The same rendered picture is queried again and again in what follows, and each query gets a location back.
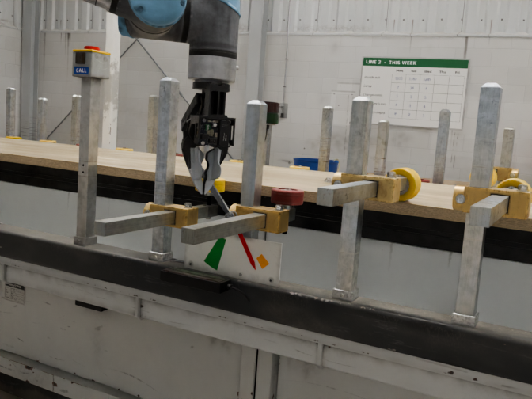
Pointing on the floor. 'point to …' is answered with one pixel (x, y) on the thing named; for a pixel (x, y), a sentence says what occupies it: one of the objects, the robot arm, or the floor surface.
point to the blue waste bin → (316, 164)
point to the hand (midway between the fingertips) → (202, 187)
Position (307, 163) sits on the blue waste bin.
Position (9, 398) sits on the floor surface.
